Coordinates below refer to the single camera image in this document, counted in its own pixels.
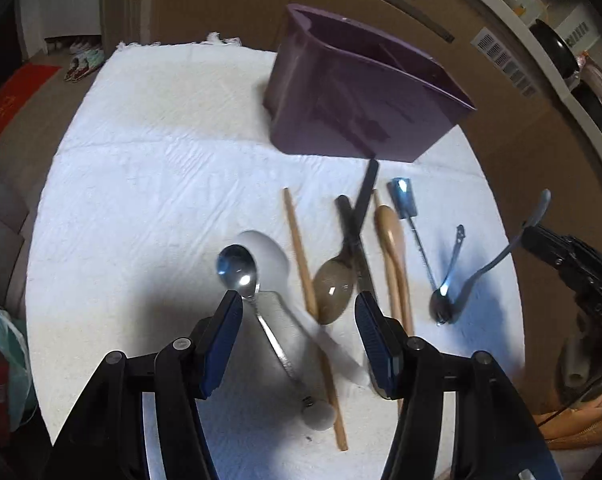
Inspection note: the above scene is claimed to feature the black wok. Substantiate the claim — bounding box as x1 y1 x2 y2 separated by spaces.
528 19 580 79

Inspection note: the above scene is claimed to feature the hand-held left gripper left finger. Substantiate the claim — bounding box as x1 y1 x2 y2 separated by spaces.
43 289 244 480

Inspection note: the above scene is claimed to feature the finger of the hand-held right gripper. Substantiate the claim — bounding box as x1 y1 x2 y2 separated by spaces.
524 226 577 271

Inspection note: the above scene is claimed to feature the red floor mat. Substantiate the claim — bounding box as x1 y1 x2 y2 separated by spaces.
0 64 62 161

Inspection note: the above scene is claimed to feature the black handled knife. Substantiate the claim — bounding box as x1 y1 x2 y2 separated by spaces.
348 158 380 306

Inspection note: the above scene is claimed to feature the brown spoon with black handle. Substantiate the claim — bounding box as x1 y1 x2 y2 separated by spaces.
313 195 357 326

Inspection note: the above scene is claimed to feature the short white vent grille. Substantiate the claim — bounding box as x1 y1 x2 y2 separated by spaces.
471 27 540 99

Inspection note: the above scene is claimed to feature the dark cabinet handle bar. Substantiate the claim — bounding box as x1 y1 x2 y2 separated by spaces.
381 0 455 44

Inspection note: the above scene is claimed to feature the orange bag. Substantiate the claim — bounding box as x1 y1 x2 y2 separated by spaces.
536 405 602 453

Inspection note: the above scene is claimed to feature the purple utensil holder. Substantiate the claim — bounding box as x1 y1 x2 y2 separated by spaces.
263 3 477 163

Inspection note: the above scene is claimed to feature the person's right hand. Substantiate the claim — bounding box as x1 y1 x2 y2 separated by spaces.
566 356 591 387

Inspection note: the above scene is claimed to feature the black pan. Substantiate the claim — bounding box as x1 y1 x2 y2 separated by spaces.
574 82 602 134

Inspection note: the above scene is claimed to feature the white towel cloth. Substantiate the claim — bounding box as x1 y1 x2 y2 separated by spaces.
25 32 527 480

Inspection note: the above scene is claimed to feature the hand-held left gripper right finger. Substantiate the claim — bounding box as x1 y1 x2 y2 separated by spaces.
353 291 564 480

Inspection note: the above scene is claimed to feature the steel spoon with white knob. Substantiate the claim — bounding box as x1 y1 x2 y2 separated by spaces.
217 244 334 431

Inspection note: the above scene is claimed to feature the teal plastic bag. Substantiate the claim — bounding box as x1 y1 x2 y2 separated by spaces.
0 295 32 423

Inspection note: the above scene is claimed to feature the white cabinet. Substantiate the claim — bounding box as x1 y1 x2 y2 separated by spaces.
18 0 104 56

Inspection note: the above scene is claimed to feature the wooden spoon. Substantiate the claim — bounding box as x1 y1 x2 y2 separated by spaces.
373 205 414 336

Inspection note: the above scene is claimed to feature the small steel spoon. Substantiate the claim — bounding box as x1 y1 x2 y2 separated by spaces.
429 225 466 326

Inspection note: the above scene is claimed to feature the grey-blue handled spoon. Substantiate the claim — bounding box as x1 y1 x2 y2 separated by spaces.
446 189 552 323

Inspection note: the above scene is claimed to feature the wooden chopstick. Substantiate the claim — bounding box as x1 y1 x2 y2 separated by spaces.
282 188 349 452
372 189 403 417

